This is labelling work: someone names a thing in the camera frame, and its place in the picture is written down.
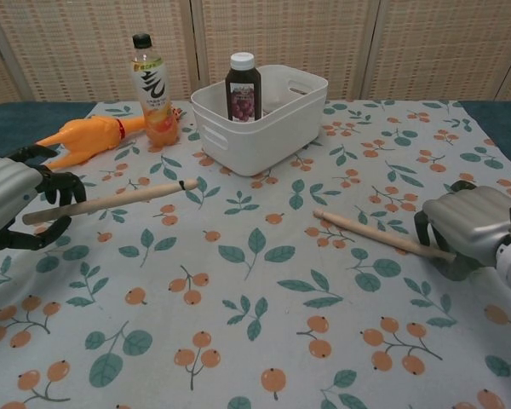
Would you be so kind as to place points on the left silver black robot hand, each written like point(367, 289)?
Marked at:
point(8, 187)

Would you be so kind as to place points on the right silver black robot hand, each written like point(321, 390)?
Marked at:
point(472, 226)

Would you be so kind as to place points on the wooden stick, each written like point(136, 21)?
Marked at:
point(110, 202)
point(374, 232)

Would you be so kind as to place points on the yellow rubber chicken toy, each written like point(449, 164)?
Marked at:
point(85, 136)

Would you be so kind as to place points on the orange drink plastic bottle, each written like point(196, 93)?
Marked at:
point(155, 102)

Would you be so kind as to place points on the fruit and leaf print tablecloth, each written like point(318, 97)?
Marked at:
point(255, 298)

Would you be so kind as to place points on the white plastic storage basket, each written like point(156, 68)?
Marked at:
point(255, 136)

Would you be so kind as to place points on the dark grape juice bottle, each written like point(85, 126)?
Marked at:
point(243, 96)

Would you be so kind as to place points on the woven folding screen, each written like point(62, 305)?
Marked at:
point(255, 47)

